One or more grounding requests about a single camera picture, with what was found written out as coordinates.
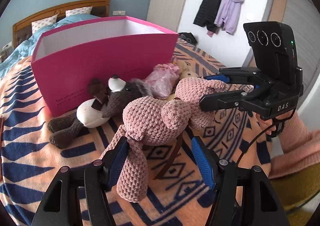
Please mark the pink knitted plush toy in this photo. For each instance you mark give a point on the pink knitted plush toy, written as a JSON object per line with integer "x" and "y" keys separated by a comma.
{"x": 153, "y": 122}

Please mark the patterned pillow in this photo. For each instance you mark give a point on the patterned pillow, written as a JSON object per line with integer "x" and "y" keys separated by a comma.
{"x": 78, "y": 11}
{"x": 36, "y": 25}

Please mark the left patterned pillow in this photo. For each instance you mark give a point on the left patterned pillow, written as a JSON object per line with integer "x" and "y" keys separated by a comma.
{"x": 36, "y": 25}

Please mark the right patterned pillow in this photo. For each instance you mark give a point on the right patterned pillow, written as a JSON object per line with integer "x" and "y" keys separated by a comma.
{"x": 78, "y": 11}

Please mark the pink brocade drawstring pouch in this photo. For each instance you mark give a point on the pink brocade drawstring pouch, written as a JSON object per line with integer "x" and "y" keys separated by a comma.
{"x": 163, "y": 79}

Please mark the grey bedroom door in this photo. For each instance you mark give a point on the grey bedroom door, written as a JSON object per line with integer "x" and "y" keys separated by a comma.
{"x": 303, "y": 17}

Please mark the lilac hanging hoodie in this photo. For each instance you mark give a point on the lilac hanging hoodie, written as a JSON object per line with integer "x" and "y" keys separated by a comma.
{"x": 228, "y": 14}

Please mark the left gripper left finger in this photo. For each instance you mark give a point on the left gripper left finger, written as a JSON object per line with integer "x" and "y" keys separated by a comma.
{"x": 61, "y": 202}

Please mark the wooden headboard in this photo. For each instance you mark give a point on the wooden headboard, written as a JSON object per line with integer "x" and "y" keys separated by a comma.
{"x": 21, "y": 30}

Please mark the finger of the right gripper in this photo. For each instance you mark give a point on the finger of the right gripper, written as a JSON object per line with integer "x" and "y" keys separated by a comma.
{"x": 231, "y": 99}
{"x": 236, "y": 75}

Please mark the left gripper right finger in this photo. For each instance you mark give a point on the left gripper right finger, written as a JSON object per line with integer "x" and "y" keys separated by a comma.
{"x": 240, "y": 196}

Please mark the black bag on floor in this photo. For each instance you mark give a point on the black bag on floor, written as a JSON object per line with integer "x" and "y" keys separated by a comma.
{"x": 188, "y": 37}

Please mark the pink cardboard box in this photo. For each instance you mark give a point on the pink cardboard box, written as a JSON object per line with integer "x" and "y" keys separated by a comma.
{"x": 67, "y": 58}

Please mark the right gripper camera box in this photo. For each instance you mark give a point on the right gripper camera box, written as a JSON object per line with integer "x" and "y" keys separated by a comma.
{"x": 274, "y": 49}

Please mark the orange navy patterned blanket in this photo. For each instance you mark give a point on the orange navy patterned blanket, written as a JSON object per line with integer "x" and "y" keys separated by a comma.
{"x": 30, "y": 164}

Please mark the wall power socket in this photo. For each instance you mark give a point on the wall power socket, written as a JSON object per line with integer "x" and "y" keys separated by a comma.
{"x": 119, "y": 13}

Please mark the black hanging jacket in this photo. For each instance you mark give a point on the black hanging jacket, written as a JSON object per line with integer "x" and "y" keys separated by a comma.
{"x": 206, "y": 15}

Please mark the beige plush bunny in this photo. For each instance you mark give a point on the beige plush bunny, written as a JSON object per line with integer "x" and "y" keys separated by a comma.
{"x": 185, "y": 70}

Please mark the blue floral duvet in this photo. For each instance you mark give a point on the blue floral duvet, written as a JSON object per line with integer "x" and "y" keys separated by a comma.
{"x": 26, "y": 48}

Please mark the right hand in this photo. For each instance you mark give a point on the right hand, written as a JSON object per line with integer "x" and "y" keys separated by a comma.
{"x": 266, "y": 125}

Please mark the brown white plush dog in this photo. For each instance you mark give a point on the brown white plush dog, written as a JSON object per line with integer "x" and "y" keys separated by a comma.
{"x": 108, "y": 100}

